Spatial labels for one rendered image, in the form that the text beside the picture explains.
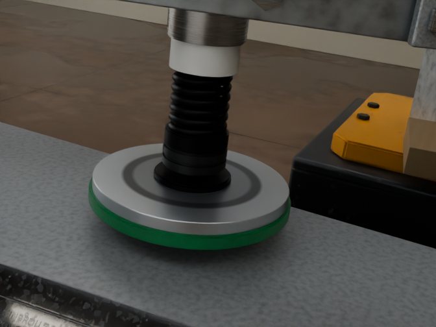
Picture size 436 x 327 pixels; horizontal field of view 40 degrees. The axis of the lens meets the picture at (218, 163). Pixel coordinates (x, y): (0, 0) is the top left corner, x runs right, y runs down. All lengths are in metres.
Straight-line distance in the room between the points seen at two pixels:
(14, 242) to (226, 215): 0.21
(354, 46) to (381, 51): 0.29
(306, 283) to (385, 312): 0.08
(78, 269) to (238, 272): 0.15
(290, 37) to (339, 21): 6.27
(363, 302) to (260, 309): 0.10
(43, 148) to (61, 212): 0.20
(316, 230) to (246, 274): 0.14
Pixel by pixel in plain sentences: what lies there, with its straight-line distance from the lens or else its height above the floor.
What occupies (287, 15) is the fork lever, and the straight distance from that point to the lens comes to 0.54.
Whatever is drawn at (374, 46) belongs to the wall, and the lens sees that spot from 6.66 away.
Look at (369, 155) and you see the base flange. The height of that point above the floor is 0.76.
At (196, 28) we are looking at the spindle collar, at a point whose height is 1.05.
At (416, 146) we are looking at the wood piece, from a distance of 1.06.
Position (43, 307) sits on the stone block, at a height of 0.80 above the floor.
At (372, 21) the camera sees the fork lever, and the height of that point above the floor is 1.07.
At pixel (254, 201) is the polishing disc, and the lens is 0.61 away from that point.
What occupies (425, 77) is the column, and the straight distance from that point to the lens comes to 1.38.
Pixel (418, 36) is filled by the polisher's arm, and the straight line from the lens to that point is 0.54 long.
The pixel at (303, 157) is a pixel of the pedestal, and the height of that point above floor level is 0.74.
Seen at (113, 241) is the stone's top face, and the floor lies 0.82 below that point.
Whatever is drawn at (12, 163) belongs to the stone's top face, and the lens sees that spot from 0.82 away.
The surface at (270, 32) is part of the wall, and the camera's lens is 6.87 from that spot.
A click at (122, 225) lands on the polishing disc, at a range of 0.58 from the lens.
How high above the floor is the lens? 1.13
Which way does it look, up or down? 21 degrees down
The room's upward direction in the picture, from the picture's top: 7 degrees clockwise
